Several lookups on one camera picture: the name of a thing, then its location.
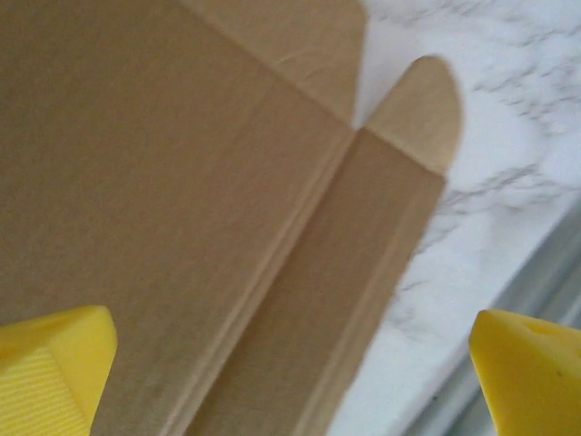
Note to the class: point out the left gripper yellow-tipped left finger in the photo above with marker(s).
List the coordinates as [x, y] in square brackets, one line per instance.
[50, 363]

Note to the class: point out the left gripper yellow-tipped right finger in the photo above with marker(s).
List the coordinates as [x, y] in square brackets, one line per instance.
[531, 377]

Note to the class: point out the brown cardboard paper box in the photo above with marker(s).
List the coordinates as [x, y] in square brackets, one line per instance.
[181, 204]

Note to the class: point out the aluminium rail frame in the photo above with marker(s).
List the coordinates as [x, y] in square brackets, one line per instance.
[522, 281]

